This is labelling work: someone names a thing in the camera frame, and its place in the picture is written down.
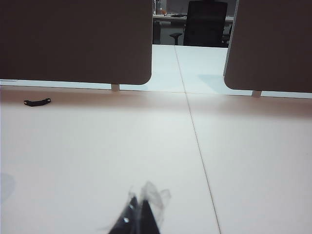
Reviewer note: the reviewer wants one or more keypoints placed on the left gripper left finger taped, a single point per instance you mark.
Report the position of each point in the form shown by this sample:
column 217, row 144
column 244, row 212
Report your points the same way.
column 126, row 219

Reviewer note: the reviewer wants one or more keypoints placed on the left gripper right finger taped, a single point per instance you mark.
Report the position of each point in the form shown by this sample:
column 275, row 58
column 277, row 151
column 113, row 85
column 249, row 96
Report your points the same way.
column 147, row 219

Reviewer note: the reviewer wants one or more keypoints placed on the left grey desk partition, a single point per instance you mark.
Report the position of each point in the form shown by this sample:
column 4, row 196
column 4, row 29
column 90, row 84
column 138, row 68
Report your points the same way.
column 73, row 41

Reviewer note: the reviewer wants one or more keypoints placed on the grey desk partition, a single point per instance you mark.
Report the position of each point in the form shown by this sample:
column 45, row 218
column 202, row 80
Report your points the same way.
column 270, row 44
column 73, row 41

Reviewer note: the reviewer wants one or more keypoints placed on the white background desk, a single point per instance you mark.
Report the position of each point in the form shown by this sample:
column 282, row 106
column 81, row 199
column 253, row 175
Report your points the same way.
column 170, row 17

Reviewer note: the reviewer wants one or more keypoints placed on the black office chair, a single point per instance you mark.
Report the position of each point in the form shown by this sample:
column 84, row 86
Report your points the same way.
column 204, row 24

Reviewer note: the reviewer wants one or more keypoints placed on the small orange object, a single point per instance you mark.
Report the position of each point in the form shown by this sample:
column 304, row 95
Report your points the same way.
column 163, row 11

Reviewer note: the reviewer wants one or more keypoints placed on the right grey desk partition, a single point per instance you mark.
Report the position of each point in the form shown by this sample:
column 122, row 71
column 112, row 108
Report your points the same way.
column 270, row 44

